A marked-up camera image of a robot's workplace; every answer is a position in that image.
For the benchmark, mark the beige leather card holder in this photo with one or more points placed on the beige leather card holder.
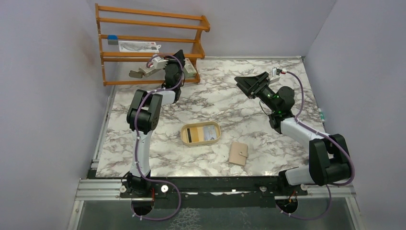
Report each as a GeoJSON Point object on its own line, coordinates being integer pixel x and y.
{"type": "Point", "coordinates": [238, 153]}

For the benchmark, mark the green white wall item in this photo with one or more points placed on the green white wall item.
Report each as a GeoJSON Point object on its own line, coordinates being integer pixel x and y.
{"type": "Point", "coordinates": [322, 116]}

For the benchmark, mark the beige oval tray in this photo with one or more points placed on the beige oval tray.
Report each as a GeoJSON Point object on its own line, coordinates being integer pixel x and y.
{"type": "Point", "coordinates": [183, 134]}

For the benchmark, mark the white flat package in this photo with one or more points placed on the white flat package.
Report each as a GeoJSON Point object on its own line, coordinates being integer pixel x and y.
{"type": "Point", "coordinates": [138, 47]}

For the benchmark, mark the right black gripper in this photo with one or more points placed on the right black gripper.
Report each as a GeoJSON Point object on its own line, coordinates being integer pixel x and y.
{"type": "Point", "coordinates": [255, 86]}

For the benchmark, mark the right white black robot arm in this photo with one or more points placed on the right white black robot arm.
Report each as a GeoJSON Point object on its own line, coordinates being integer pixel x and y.
{"type": "Point", "coordinates": [328, 161]}

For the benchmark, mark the orange wooden shelf rack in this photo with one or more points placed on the orange wooden shelf rack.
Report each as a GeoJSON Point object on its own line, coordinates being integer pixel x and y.
{"type": "Point", "coordinates": [110, 53]}

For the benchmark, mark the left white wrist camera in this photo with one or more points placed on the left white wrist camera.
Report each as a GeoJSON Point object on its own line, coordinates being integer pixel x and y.
{"type": "Point", "coordinates": [157, 62]}

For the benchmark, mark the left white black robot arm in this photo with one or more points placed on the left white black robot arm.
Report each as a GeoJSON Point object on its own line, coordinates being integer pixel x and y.
{"type": "Point", "coordinates": [143, 117]}

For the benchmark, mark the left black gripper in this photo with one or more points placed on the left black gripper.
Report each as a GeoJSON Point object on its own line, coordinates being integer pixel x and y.
{"type": "Point", "coordinates": [179, 59]}

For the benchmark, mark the grey white stapler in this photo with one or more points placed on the grey white stapler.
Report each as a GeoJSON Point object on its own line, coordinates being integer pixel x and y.
{"type": "Point", "coordinates": [144, 72]}

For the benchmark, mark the blue capped item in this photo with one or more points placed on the blue capped item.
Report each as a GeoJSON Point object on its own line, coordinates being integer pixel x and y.
{"type": "Point", "coordinates": [112, 40]}

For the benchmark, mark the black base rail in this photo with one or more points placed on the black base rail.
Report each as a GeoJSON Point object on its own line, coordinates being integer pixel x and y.
{"type": "Point", "coordinates": [192, 192]}

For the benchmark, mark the small green white box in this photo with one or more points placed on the small green white box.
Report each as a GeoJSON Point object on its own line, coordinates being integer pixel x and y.
{"type": "Point", "coordinates": [189, 69]}

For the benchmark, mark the grey blue credit card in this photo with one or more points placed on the grey blue credit card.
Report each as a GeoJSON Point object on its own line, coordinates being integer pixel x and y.
{"type": "Point", "coordinates": [209, 133]}

